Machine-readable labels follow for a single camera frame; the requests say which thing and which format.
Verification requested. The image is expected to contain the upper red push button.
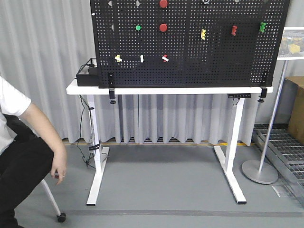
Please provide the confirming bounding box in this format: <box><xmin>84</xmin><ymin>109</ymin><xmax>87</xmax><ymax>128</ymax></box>
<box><xmin>159</xmin><ymin>0</ymin><xmax>168</xmax><ymax>8</ymax></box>

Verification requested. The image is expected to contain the lower red push button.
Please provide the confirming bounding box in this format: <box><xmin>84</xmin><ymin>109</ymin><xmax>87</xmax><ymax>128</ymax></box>
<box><xmin>159</xmin><ymin>23</ymin><xmax>168</xmax><ymax>32</ymax></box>

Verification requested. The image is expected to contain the silver sign stand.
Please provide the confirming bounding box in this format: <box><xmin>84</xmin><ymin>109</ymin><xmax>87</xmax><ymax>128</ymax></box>
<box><xmin>242</xmin><ymin>27</ymin><xmax>304</xmax><ymax>184</ymax></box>

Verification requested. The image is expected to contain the black power cable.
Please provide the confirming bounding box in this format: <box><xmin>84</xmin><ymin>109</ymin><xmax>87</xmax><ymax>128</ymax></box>
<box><xmin>76</xmin><ymin>95</ymin><xmax>95</xmax><ymax>170</ymax></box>

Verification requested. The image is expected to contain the white wheeled chair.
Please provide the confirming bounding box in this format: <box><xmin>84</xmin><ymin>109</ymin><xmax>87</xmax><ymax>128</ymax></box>
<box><xmin>40</xmin><ymin>179</ymin><xmax>66</xmax><ymax>223</ymax></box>

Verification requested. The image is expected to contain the right black table clamp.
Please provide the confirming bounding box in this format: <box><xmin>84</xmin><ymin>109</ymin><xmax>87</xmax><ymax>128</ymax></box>
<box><xmin>257</xmin><ymin>71</ymin><xmax>268</xmax><ymax>103</ymax></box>

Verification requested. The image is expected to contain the yellow toggle switch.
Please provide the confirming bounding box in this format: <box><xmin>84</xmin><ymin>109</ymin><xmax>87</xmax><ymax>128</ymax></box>
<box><xmin>115</xmin><ymin>55</ymin><xmax>123</xmax><ymax>62</ymax></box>

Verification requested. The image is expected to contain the white height-adjustable table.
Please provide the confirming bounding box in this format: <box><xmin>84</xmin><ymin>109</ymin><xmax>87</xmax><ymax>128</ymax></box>
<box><xmin>66</xmin><ymin>79</ymin><xmax>274</xmax><ymax>206</ymax></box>

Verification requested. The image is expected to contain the person's bare hand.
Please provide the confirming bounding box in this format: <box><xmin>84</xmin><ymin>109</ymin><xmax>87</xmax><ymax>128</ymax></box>
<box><xmin>51</xmin><ymin>150</ymin><xmax>67</xmax><ymax>185</ymax></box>

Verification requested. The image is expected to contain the black electronics box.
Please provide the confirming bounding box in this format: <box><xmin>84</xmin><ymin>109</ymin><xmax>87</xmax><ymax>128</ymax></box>
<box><xmin>76</xmin><ymin>58</ymin><xmax>99</xmax><ymax>86</ymax></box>

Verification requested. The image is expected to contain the black perforated pegboard panel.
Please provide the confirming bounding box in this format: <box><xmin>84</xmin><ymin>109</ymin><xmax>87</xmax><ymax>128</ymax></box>
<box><xmin>90</xmin><ymin>0</ymin><xmax>290</xmax><ymax>88</ymax></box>

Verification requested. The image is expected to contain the red toggle switch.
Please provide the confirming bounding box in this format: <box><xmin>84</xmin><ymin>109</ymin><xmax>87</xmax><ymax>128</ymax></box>
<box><xmin>162</xmin><ymin>55</ymin><xmax>169</xmax><ymax>62</ymax></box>

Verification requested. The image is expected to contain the brown cardboard box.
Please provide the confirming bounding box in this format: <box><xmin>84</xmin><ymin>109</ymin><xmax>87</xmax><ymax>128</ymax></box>
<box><xmin>286</xmin><ymin>76</ymin><xmax>304</xmax><ymax>144</ymax></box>

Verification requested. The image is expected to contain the left black table clamp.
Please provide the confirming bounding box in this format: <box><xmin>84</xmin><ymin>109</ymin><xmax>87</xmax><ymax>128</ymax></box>
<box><xmin>108</xmin><ymin>73</ymin><xmax>116</xmax><ymax>105</ymax></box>

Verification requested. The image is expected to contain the metal floor grating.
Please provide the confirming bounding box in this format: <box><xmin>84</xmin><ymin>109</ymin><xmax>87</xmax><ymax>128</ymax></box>
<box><xmin>249</xmin><ymin>128</ymin><xmax>304</xmax><ymax>206</ymax></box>

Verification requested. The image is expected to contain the table height control panel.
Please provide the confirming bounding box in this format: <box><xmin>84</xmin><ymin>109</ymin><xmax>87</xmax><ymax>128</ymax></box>
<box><xmin>228</xmin><ymin>93</ymin><xmax>251</xmax><ymax>99</ymax></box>

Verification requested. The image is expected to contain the black table clamp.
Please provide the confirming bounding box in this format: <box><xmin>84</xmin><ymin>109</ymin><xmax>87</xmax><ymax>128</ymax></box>
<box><xmin>257</xmin><ymin>71</ymin><xmax>268</xmax><ymax>103</ymax></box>
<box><xmin>108</xmin><ymin>73</ymin><xmax>116</xmax><ymax>105</ymax></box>

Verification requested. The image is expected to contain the seated person in white shirt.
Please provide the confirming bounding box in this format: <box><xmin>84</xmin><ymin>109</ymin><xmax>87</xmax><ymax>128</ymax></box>
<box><xmin>0</xmin><ymin>78</ymin><xmax>66</xmax><ymax>228</ymax></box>

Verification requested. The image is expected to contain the red push button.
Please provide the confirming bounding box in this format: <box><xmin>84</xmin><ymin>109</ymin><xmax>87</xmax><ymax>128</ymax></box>
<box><xmin>159</xmin><ymin>0</ymin><xmax>168</xmax><ymax>8</ymax></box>
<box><xmin>159</xmin><ymin>23</ymin><xmax>168</xmax><ymax>32</ymax></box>

